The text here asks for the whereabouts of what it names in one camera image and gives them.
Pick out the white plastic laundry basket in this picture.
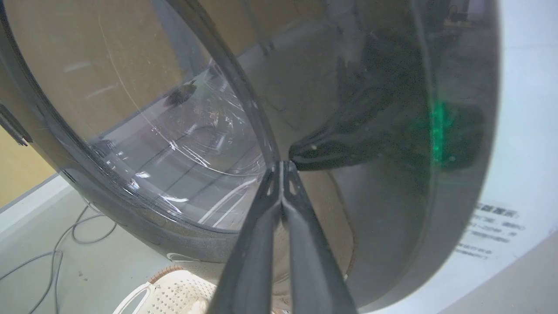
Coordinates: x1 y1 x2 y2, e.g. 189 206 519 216
112 266 218 314

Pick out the thin grey floor cable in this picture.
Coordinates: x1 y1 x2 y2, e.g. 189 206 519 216
0 198 118 314

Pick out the round glass washing machine door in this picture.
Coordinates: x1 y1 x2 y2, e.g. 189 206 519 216
0 0 500 313

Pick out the white washing machine body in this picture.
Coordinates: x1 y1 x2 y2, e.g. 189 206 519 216
362 0 558 314

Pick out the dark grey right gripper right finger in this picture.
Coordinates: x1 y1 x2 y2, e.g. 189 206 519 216
281 160 358 314

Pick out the printed label sticker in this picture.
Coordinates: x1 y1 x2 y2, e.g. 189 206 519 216
453 201 526 262

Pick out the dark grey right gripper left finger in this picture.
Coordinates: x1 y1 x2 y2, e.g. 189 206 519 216
207 160 285 314

